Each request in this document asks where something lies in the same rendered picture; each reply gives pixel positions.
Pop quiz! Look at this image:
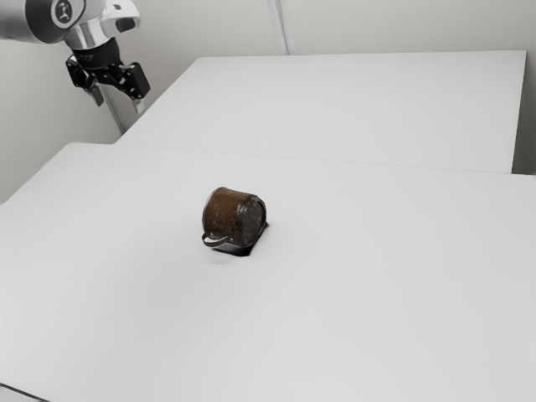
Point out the rusty brown metal mug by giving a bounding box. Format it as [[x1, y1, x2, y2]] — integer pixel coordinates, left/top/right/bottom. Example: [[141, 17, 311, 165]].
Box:
[[200, 186, 268, 248]]

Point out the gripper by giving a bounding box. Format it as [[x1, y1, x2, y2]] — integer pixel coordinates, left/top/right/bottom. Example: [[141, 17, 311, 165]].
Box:
[[64, 36, 152, 115]]

